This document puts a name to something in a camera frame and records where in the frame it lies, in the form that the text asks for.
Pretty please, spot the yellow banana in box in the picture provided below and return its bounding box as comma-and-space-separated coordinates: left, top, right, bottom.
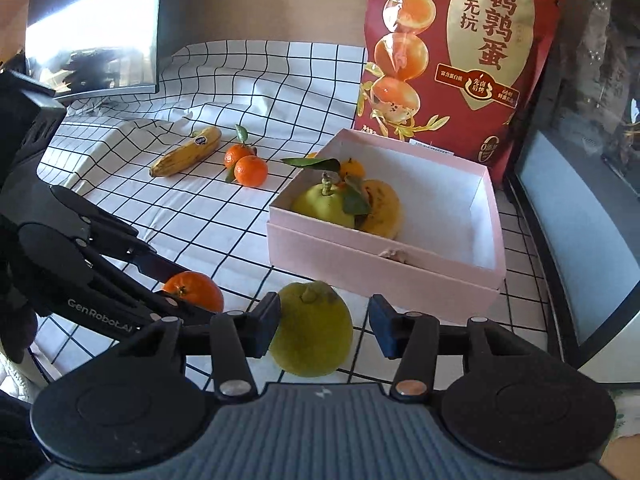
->
359, 179, 404, 240

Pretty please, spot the green pear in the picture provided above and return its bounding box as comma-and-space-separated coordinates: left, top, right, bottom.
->
291, 172, 355, 229
269, 281, 354, 377

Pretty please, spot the black monitor screen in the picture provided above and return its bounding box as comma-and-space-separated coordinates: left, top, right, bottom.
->
24, 0, 160, 99

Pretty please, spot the orange tangerine front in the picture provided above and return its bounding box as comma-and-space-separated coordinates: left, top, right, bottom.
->
233, 155, 268, 188

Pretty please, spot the yellow banana with sticker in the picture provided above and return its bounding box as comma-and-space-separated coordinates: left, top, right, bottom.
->
149, 126, 221, 178

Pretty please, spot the green pear in box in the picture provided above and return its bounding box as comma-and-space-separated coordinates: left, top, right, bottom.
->
291, 172, 355, 229

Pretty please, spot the tangerine with leaves in box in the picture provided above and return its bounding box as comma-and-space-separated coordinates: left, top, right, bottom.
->
282, 157, 370, 218

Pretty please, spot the pink cardboard box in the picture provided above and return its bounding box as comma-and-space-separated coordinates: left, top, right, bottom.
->
267, 129, 506, 324

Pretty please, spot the dark framed panel right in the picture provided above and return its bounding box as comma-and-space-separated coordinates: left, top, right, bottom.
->
506, 0, 639, 384

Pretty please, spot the black gloved hand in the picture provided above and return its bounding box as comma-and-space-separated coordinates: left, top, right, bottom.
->
0, 216, 38, 364

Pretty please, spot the black white grid tablecloth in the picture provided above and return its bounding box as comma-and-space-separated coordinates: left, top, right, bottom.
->
30, 40, 550, 389

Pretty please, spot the small orange tangerine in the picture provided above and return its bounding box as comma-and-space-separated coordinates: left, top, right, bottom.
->
162, 271, 224, 313

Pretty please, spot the tangerine with green leaf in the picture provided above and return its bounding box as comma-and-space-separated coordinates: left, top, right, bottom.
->
224, 124, 257, 183

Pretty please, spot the red snack bag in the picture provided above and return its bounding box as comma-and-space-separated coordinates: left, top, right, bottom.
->
355, 0, 561, 183

